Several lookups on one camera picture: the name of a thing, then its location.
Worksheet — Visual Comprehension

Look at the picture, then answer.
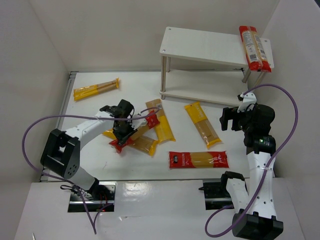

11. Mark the red pasta bag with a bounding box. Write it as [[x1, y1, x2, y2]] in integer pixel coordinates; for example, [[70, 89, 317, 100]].
[[109, 109, 160, 153], [238, 25, 272, 73], [168, 151, 229, 169]]

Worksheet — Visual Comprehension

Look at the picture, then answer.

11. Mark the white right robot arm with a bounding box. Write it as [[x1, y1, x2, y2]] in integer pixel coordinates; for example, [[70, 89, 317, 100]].
[[219, 103, 284, 240]]

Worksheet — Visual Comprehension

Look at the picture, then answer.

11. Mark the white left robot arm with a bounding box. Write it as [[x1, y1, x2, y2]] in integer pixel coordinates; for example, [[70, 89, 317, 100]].
[[40, 99, 134, 198]]

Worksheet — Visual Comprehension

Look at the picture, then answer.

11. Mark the yellow pasta bag left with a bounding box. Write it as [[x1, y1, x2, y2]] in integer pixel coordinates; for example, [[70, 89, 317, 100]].
[[101, 127, 159, 157]]

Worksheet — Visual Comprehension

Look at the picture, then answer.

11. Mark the white two-tier shelf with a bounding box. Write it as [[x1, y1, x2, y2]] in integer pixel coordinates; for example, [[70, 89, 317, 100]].
[[159, 26, 265, 106]]

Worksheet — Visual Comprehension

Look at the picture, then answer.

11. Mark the yellow pasta bag right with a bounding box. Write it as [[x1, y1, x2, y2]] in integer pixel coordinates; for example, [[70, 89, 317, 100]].
[[184, 102, 221, 149]]

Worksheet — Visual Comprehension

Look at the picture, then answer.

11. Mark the yellow pasta bag centre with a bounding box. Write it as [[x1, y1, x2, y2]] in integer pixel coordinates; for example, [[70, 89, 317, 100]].
[[145, 98, 176, 144]]

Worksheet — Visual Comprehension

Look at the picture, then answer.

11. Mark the thin yellow pasta bag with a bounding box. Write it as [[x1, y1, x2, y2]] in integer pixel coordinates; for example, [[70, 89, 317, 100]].
[[73, 78, 120, 102]]

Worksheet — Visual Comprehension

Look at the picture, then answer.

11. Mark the red pasta bag on shelf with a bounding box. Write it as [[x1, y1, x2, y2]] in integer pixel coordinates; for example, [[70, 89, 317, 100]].
[[238, 25, 272, 73]]

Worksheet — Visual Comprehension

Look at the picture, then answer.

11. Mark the red pasta bag front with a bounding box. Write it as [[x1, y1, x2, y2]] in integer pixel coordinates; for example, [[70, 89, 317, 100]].
[[168, 151, 229, 169]]

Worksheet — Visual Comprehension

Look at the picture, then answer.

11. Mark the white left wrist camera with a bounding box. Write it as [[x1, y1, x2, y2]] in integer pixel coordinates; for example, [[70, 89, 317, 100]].
[[131, 118, 147, 130]]

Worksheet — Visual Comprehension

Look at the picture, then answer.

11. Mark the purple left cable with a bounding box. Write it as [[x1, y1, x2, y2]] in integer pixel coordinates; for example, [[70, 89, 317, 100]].
[[21, 107, 161, 235]]

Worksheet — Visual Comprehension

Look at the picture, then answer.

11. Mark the purple cable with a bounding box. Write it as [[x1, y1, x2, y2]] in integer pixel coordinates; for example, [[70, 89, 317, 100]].
[[21, 107, 161, 235], [204, 83, 299, 237]]

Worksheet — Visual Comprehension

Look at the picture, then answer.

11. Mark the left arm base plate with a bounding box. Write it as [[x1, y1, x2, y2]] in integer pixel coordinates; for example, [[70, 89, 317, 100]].
[[60, 181, 117, 213]]

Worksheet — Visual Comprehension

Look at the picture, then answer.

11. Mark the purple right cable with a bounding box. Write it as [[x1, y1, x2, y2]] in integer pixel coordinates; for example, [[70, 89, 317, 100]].
[[204, 83, 299, 237]]

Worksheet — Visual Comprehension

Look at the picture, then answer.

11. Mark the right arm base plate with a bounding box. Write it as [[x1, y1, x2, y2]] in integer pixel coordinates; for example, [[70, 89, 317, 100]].
[[198, 181, 233, 211]]

